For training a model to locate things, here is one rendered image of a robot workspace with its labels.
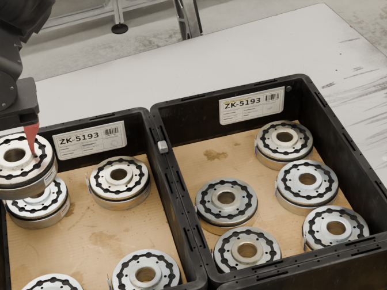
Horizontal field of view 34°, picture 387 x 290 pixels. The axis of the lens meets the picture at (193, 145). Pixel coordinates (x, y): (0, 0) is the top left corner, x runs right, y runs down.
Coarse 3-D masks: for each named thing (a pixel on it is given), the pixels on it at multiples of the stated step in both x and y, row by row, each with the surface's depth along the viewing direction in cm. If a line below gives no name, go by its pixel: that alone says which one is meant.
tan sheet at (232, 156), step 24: (192, 144) 120; (216, 144) 119; (240, 144) 119; (192, 168) 115; (216, 168) 115; (240, 168) 115; (264, 168) 114; (192, 192) 111; (264, 192) 110; (264, 216) 106; (288, 216) 106; (216, 240) 103; (288, 240) 102
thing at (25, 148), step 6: (12, 144) 89; (18, 144) 89; (24, 144) 89; (6, 150) 88; (12, 150) 89; (18, 150) 89; (24, 150) 88; (30, 150) 88; (0, 156) 87; (30, 156) 87; (0, 162) 86; (6, 162) 86; (18, 162) 86; (24, 162) 86; (6, 168) 86; (12, 168) 86; (18, 168) 86
